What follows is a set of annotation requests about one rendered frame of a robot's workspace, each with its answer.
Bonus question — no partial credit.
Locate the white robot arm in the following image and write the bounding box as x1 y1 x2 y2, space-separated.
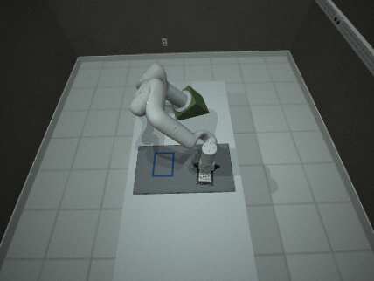
129 63 218 166

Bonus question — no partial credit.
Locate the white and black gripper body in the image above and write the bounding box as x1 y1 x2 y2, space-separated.
198 160 215 171

